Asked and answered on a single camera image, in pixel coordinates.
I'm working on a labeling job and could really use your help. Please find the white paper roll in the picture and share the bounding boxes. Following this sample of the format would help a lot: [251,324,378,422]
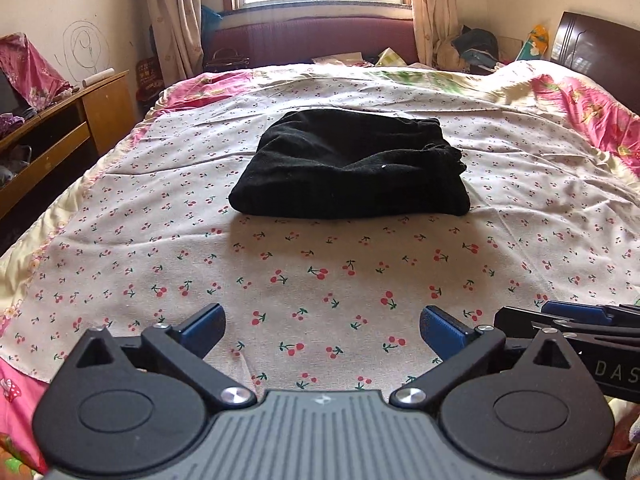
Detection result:
[81,67,115,88]

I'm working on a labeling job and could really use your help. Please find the beige curtain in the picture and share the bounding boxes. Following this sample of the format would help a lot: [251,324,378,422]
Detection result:
[411,0,461,66]
[146,0,204,87]

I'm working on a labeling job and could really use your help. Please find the pink floral cloth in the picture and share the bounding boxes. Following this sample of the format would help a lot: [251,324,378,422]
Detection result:
[0,32,74,112]

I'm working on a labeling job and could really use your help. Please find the maroon padded bench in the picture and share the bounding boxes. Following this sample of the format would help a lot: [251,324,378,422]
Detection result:
[204,16,419,72]

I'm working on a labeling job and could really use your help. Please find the wooden shelf cabinet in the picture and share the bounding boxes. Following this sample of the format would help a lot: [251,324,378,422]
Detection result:
[1,72,136,250]

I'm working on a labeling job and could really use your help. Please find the dark clothes pile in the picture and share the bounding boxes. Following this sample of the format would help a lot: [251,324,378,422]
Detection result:
[451,26,499,72]

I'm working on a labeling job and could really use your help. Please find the cherry print bed quilt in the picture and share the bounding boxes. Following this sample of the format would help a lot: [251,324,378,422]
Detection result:
[1,61,639,479]

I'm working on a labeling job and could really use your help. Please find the black pants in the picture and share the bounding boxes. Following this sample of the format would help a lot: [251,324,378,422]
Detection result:
[229,108,471,220]

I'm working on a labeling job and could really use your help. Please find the grey clothes in shelf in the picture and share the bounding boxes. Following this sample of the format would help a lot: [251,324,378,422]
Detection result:
[0,145,32,188]

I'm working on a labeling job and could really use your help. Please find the beige right curtain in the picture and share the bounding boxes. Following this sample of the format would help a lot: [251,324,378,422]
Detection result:
[411,0,461,66]

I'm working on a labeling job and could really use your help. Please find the dark wooden headboard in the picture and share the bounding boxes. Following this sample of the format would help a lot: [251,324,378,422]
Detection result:
[550,11,640,114]

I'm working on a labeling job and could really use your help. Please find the beige left curtain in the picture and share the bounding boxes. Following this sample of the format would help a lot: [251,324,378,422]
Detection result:
[146,0,204,87]

